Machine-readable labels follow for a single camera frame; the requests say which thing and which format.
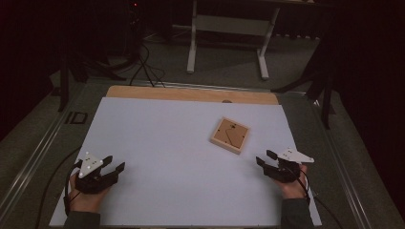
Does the bundle of black cables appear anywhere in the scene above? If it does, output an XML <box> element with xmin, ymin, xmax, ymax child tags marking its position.
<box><xmin>128</xmin><ymin>41</ymin><xmax>167</xmax><ymax>89</ymax></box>

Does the white table mat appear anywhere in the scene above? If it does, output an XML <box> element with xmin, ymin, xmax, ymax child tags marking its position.
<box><xmin>49</xmin><ymin>96</ymin><xmax>323</xmax><ymax>228</ymax></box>

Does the dark device with red light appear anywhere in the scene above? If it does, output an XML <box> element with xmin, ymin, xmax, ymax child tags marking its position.
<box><xmin>125</xmin><ymin>0</ymin><xmax>144</xmax><ymax>61</ymax></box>

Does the wooden picture frame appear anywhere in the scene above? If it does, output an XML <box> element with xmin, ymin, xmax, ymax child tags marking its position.
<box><xmin>208</xmin><ymin>116</ymin><xmax>250</xmax><ymax>156</ymax></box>

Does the metal floor rail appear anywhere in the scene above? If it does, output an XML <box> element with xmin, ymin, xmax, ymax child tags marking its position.
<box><xmin>309</xmin><ymin>98</ymin><xmax>374</xmax><ymax>229</ymax></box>
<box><xmin>0</xmin><ymin>83</ymin><xmax>87</xmax><ymax>222</ymax></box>
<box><xmin>127</xmin><ymin>79</ymin><xmax>309</xmax><ymax>95</ymax></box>

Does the black tripod stand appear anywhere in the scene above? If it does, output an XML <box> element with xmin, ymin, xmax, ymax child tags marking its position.
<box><xmin>270</xmin><ymin>30</ymin><xmax>337</xmax><ymax>130</ymax></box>
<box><xmin>52</xmin><ymin>47</ymin><xmax>128</xmax><ymax>113</ymax></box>

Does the person's right hand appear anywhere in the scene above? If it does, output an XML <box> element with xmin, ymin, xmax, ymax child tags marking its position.
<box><xmin>274</xmin><ymin>164</ymin><xmax>309</xmax><ymax>200</ymax></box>

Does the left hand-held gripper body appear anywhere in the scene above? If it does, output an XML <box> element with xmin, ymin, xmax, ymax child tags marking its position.
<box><xmin>75</xmin><ymin>152</ymin><xmax>119</xmax><ymax>196</ymax></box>

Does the person's left hand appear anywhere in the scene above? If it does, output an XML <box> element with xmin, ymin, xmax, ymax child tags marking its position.
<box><xmin>68</xmin><ymin>173</ymin><xmax>109</xmax><ymax>214</ymax></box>

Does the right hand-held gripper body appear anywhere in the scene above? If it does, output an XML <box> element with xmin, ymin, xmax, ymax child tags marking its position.
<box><xmin>263</xmin><ymin>148</ymin><xmax>315</xmax><ymax>184</ymax></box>

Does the black floor cable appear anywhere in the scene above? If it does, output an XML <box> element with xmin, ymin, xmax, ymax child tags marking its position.
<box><xmin>33</xmin><ymin>145</ymin><xmax>82</xmax><ymax>229</ymax></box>

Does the white metal stand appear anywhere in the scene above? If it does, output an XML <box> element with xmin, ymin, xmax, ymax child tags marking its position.
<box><xmin>186</xmin><ymin>0</ymin><xmax>282</xmax><ymax>81</ymax></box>

